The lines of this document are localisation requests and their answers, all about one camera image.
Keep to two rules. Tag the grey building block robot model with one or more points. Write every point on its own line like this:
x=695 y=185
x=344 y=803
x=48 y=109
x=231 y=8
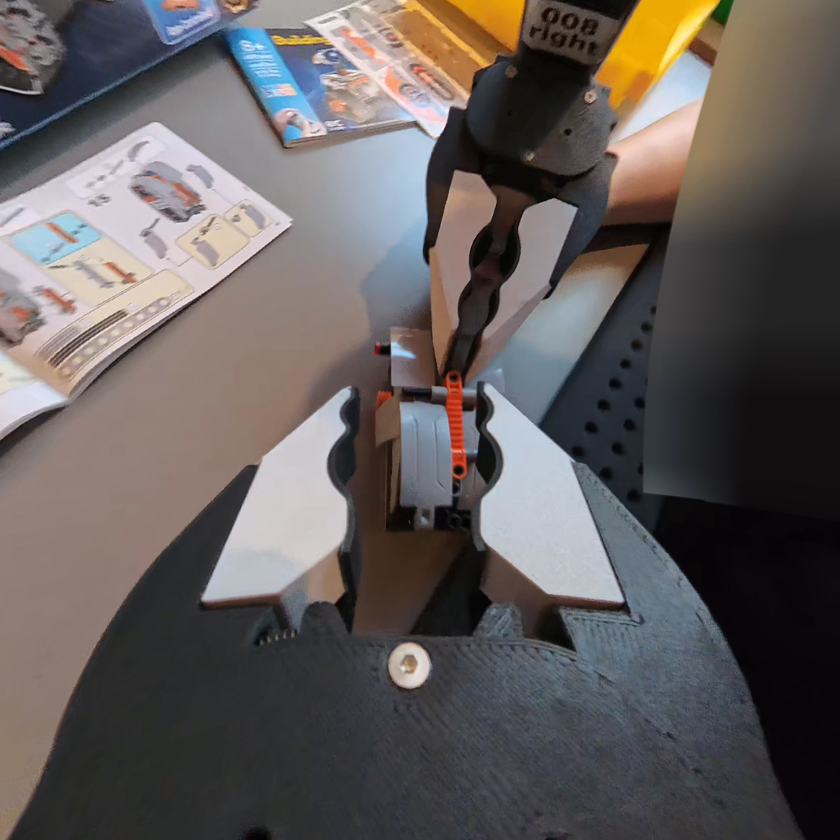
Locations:
x=420 y=453

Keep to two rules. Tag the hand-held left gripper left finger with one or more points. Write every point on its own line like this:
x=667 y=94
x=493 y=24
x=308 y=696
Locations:
x=289 y=525

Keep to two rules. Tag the small blue booklet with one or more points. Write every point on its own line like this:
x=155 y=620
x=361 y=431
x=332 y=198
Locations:
x=295 y=85

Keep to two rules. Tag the blue toy robot box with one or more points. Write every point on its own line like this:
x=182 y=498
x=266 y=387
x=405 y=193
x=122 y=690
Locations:
x=98 y=59

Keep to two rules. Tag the white orange sticker sheet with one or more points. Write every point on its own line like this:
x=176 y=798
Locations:
x=394 y=59

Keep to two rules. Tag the black perforated mat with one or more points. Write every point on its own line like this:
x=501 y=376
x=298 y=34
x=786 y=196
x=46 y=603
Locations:
x=610 y=394

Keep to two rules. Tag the yellow plastic bin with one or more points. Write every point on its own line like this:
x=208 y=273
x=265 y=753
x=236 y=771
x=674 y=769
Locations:
x=649 y=39

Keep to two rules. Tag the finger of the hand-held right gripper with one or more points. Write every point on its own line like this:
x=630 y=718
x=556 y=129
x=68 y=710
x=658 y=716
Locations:
x=538 y=256
x=453 y=262

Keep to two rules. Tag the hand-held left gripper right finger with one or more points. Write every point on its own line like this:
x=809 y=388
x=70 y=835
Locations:
x=544 y=525

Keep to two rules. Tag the person's right forearm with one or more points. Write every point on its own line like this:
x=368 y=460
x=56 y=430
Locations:
x=649 y=170

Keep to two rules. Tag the orange toothed beam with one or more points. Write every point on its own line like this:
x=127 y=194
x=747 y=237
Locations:
x=455 y=420

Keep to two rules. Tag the open instruction booklet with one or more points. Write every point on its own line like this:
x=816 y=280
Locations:
x=131 y=262

